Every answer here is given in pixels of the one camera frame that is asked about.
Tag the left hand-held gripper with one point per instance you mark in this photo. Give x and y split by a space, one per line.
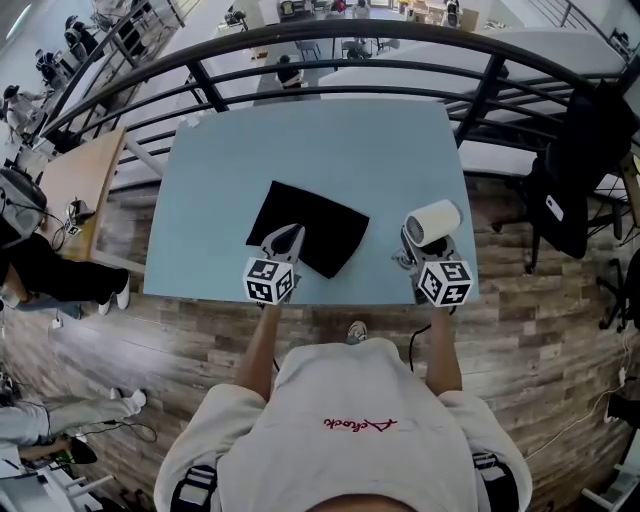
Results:
267 280

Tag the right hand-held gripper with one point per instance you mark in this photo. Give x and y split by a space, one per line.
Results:
445 282

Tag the white hair dryer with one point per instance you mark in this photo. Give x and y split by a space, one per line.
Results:
435 220

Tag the black cloth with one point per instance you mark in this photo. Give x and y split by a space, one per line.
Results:
320 225

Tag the person's right forearm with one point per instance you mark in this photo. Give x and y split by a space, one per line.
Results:
442 350

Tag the person's left forearm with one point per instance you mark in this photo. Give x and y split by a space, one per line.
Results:
257 350

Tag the light blue table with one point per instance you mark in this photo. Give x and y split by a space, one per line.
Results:
310 150

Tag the person's right shoe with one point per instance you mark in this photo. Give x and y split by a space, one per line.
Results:
357 331

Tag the white phone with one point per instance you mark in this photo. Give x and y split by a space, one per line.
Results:
554 207

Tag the black mesh office chair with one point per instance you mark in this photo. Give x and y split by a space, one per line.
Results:
565 220

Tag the black metal railing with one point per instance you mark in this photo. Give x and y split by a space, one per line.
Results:
210 87

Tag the small black office chair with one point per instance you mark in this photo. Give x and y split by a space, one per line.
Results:
630 290

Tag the wooden desk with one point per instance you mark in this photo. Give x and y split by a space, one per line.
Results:
632 190

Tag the grey gripper device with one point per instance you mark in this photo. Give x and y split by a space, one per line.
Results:
75 230

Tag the wooden side table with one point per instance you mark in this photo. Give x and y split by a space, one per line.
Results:
85 175

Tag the person's white shirt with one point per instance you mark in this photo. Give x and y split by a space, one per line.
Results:
350 450

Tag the grey backpack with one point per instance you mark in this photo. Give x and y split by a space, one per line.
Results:
20 215

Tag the black green flat device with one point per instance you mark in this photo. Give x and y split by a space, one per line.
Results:
80 452

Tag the white table frame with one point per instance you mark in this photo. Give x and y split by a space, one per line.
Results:
50 490

